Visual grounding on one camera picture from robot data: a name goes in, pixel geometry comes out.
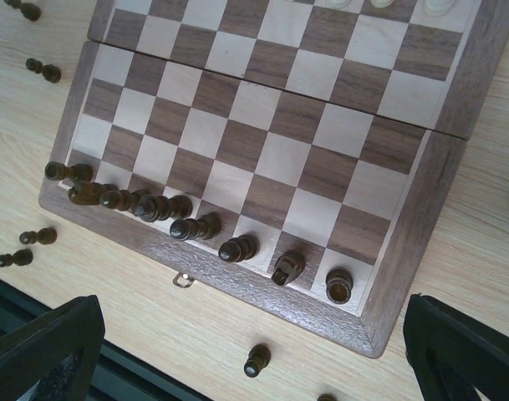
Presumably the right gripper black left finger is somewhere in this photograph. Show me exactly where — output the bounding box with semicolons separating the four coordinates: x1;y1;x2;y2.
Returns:
0;295;105;400

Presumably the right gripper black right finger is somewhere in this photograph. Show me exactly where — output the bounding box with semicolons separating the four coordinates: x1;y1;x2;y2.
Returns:
404;294;509;400

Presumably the light chess piece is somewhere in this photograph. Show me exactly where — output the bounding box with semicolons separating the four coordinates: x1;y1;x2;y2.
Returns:
329;0;352;9
369;0;394;9
423;0;457;18

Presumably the metal board clasp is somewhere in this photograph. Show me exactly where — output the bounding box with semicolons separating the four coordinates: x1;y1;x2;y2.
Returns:
172;273;195;289

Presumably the dark chess piece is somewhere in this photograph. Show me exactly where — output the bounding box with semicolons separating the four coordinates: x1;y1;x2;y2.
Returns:
170;213;221;241
25;58;62;84
19;227;57;245
4;0;42;22
218;234;259;263
317;393;338;401
99;189;150;211
44;161;94;182
0;249;33;267
243;343;271;378
325;266;354;304
131;195;192;222
68;181;118;206
271;251;305;287

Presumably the wooden chess board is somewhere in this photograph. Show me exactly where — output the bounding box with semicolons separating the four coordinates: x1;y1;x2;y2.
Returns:
39;1;509;358

